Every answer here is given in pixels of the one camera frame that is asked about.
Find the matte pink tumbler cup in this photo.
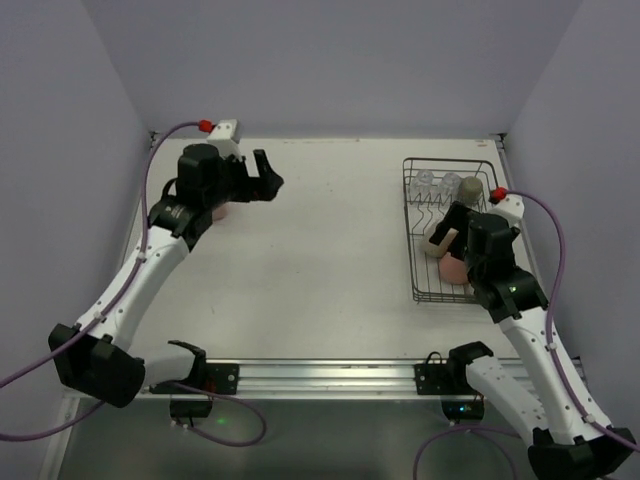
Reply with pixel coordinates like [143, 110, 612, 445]
[438, 253, 469, 285]

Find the beige cream cup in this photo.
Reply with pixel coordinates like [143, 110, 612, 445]
[423, 222, 461, 257]

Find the glossy pink handled mug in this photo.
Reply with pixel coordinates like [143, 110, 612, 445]
[212, 203, 229, 222]

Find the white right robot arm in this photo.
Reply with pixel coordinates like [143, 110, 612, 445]
[430, 196, 636, 479]

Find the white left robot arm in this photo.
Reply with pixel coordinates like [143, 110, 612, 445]
[48, 143, 284, 408]

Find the clear glass cup right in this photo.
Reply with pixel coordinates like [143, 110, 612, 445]
[437, 172, 462, 201]

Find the clear glass cup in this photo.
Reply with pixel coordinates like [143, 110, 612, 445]
[409, 169, 434, 203]
[437, 172, 462, 201]

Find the grey-beige speckled cup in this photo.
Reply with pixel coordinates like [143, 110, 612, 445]
[457, 176, 484, 206]

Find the clear glass cup left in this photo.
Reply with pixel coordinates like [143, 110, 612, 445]
[409, 169, 434, 203]

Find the black wire dish rack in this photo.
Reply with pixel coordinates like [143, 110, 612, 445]
[402, 157, 499, 304]

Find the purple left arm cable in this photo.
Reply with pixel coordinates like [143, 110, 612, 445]
[0, 118, 267, 447]

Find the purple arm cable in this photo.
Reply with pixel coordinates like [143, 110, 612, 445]
[412, 186, 640, 480]
[0, 118, 267, 447]

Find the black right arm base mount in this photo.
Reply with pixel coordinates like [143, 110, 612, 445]
[413, 341, 494, 424]

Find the aluminium mounting rail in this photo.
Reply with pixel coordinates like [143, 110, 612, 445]
[69, 355, 586, 401]

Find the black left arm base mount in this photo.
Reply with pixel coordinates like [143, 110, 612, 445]
[169, 340, 239, 425]

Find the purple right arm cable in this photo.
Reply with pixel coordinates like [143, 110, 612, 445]
[412, 186, 640, 480]

